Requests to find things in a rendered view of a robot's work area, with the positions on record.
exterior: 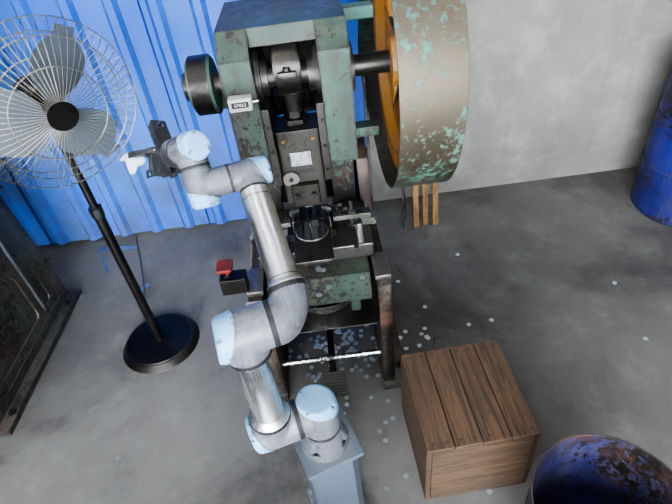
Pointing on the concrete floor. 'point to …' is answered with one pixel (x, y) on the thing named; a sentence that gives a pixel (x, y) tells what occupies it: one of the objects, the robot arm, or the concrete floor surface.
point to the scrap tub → (599, 473)
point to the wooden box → (466, 419)
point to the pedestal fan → (69, 116)
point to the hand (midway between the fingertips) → (145, 158)
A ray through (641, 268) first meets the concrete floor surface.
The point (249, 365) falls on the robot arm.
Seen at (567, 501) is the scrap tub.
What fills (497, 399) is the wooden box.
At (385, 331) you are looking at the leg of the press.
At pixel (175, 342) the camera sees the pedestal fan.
